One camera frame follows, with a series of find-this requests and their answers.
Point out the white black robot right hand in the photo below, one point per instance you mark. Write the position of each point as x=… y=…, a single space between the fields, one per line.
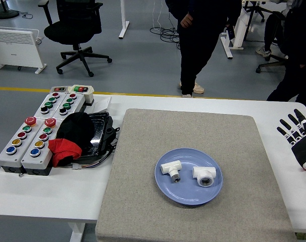
x=304 y=148

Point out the large white tee pipe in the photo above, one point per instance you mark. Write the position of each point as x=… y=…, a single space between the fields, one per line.
x=203 y=174

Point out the white tee pipe metal thread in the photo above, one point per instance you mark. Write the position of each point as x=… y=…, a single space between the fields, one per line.
x=168 y=167

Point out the blue plate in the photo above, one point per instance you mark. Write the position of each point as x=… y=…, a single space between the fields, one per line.
x=188 y=194

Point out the black chair base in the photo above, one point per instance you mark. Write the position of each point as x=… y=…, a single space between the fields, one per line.
x=256 y=10
x=269 y=64

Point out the seated person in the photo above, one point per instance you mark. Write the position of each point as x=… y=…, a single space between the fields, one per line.
x=271 y=27

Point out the grey-brown mat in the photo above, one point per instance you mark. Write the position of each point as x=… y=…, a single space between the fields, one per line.
x=143 y=201

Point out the person's hand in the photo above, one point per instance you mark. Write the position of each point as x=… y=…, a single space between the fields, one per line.
x=186 y=21

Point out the black tray device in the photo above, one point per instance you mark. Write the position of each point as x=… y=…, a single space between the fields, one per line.
x=100 y=131

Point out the white paper sheet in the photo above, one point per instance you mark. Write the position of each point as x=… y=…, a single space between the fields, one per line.
x=102 y=103

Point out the white desk leg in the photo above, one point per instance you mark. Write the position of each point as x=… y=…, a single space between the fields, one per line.
x=124 y=22

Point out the black cloth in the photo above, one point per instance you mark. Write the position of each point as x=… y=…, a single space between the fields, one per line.
x=74 y=128

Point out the four-button control box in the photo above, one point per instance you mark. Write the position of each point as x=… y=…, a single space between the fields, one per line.
x=76 y=103
x=43 y=103

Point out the red cloth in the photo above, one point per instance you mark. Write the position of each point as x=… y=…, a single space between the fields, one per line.
x=64 y=150

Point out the white table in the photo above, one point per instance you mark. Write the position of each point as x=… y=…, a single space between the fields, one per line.
x=54 y=196

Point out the black office chair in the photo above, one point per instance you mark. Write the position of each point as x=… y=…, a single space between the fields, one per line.
x=72 y=30

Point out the five-button control box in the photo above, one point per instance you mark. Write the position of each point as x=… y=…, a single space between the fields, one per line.
x=6 y=158
x=39 y=160

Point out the white panel heater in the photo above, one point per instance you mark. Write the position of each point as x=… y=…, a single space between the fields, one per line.
x=14 y=48

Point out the black round stand base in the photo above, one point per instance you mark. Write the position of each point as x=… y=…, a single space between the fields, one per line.
x=5 y=13

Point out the white desk frame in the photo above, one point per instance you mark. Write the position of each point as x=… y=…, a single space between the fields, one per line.
x=240 y=30

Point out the white switch box green red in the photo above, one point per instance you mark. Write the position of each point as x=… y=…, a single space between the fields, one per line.
x=88 y=95

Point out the small grey switch box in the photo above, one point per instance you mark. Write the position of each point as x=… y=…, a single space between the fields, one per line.
x=59 y=89

